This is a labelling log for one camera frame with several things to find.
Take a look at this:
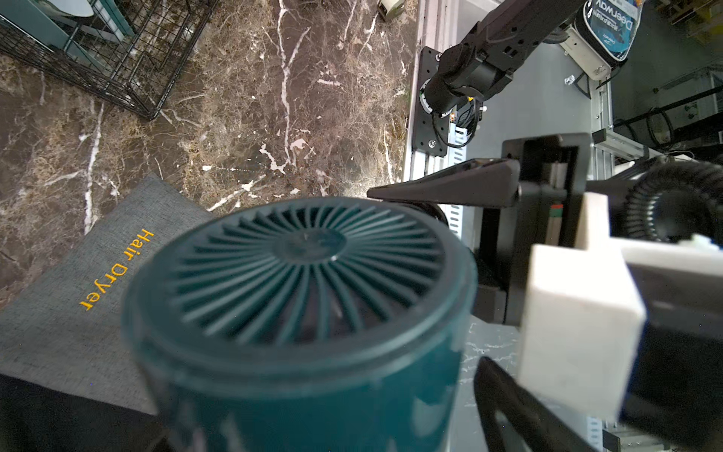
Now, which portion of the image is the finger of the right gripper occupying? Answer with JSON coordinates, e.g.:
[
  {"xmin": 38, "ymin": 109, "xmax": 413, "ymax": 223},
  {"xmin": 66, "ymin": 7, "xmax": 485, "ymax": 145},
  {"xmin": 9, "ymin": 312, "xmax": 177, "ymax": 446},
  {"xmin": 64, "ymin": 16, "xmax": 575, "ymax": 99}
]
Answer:
[
  {"xmin": 474, "ymin": 357, "xmax": 594, "ymax": 451},
  {"xmin": 366, "ymin": 158, "xmax": 521, "ymax": 208}
]

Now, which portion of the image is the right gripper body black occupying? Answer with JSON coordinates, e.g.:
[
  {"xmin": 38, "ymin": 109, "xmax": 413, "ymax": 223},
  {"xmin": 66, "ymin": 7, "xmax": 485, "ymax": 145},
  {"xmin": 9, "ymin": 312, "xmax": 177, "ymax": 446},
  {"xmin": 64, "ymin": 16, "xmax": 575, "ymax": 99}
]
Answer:
[{"xmin": 473, "ymin": 133, "xmax": 595, "ymax": 325}]

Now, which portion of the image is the dark green hair dryer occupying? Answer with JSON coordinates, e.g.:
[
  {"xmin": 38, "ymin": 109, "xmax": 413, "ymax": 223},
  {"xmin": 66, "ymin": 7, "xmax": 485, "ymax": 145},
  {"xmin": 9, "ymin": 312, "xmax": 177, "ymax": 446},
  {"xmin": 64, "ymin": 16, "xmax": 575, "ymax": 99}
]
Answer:
[{"xmin": 124, "ymin": 198, "xmax": 477, "ymax": 451}]

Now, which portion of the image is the grey hair dryer pouch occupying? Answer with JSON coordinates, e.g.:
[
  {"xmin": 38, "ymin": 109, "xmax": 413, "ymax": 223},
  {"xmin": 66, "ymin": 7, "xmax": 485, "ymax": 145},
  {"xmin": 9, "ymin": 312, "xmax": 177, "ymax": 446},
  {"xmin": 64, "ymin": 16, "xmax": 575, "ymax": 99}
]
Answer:
[{"xmin": 1, "ymin": 174, "xmax": 213, "ymax": 414}]

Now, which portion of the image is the black pouch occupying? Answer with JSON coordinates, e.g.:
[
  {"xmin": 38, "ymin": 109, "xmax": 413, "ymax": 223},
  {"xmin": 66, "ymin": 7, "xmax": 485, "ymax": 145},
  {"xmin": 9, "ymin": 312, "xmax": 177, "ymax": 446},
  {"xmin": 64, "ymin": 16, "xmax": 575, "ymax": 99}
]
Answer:
[{"xmin": 1, "ymin": 376, "xmax": 171, "ymax": 451}]

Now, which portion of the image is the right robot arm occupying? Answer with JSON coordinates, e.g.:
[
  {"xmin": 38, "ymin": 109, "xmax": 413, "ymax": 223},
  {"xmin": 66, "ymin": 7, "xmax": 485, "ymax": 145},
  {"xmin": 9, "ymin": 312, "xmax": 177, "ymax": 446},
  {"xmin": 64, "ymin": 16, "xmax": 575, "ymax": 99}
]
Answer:
[{"xmin": 368, "ymin": 1, "xmax": 593, "ymax": 451}]

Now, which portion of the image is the green file folder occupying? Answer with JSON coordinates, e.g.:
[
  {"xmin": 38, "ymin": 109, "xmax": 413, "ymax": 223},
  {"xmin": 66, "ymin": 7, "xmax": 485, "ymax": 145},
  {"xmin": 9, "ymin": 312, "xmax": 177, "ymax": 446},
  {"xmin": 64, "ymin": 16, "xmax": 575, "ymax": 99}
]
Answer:
[{"xmin": 1, "ymin": 1, "xmax": 136, "ymax": 72}]

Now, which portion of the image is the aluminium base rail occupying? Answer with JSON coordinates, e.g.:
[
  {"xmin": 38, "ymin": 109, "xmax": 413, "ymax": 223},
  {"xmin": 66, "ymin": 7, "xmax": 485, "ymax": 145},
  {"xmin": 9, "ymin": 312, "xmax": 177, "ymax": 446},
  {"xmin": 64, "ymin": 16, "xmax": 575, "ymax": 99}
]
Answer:
[{"xmin": 410, "ymin": 1, "xmax": 651, "ymax": 163}]

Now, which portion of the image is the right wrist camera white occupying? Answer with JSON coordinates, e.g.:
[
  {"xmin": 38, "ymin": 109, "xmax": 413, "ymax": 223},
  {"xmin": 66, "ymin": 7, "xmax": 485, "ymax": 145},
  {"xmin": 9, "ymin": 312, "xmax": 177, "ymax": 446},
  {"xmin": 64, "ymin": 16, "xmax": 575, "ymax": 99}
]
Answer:
[{"xmin": 516, "ymin": 193, "xmax": 722, "ymax": 420}]

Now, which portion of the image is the black wire file rack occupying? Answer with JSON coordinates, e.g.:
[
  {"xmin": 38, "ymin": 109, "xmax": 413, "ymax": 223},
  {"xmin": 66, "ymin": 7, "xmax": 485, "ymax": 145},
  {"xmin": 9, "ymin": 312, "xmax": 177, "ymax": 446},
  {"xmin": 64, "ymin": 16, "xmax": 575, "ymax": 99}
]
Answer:
[{"xmin": 1, "ymin": 0, "xmax": 218, "ymax": 120}]

